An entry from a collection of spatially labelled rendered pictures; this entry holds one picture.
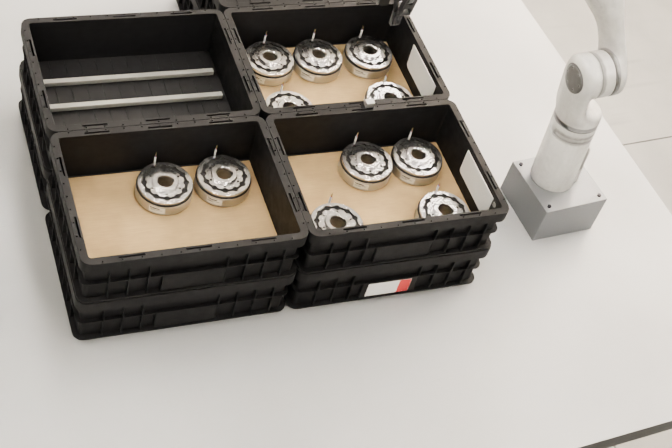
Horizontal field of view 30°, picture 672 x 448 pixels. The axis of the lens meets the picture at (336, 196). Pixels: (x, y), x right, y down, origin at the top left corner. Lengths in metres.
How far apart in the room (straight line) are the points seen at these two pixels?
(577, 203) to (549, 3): 1.92
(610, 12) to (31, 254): 1.17
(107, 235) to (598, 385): 0.97
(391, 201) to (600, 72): 0.46
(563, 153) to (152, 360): 0.91
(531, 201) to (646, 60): 1.85
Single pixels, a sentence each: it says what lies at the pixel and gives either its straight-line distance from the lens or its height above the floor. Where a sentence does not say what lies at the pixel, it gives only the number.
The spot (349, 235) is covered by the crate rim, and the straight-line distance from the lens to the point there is 2.21.
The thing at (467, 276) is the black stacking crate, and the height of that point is 0.72.
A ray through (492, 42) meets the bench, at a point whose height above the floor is 0.70.
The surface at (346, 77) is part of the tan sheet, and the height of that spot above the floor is 0.83.
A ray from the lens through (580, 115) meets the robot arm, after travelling 2.47.
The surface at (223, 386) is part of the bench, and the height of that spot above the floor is 0.70.
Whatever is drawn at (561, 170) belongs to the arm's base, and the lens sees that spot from 2.58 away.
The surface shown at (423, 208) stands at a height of 0.86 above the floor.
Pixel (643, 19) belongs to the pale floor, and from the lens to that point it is 4.58.
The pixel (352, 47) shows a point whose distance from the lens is 2.66.
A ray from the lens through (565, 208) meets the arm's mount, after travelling 2.60.
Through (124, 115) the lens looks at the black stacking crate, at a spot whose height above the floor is 0.83.
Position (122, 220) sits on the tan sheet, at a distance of 2.27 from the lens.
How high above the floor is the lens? 2.57
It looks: 47 degrees down
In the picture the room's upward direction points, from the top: 18 degrees clockwise
